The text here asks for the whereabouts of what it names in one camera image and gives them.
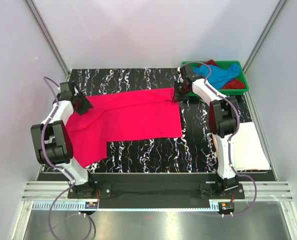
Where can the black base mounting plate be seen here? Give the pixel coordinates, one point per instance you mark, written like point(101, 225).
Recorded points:
point(154, 202)

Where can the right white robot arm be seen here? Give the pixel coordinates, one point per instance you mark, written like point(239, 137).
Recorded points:
point(223, 122)

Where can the blue t shirt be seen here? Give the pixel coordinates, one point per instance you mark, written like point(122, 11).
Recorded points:
point(216, 76)

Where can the black marble pattern mat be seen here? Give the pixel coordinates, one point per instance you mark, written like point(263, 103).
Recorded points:
point(193, 152)

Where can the aluminium front rail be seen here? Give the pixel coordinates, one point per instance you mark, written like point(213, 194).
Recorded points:
point(265, 191)

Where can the folded white t shirt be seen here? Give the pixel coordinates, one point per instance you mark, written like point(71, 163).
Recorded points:
point(248, 151)

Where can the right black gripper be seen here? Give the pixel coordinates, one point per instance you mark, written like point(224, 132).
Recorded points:
point(178, 97)

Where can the dark red t shirt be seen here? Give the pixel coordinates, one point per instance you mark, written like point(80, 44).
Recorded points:
point(234, 84)

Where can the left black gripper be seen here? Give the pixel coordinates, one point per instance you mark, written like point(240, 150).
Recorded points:
point(86, 106)

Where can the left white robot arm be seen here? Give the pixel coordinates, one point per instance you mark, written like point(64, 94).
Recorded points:
point(52, 144)

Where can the green plastic bin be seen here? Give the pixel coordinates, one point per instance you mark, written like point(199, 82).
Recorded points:
point(233, 92)

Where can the pink t shirt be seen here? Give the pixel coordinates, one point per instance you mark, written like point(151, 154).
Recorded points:
point(125, 116)

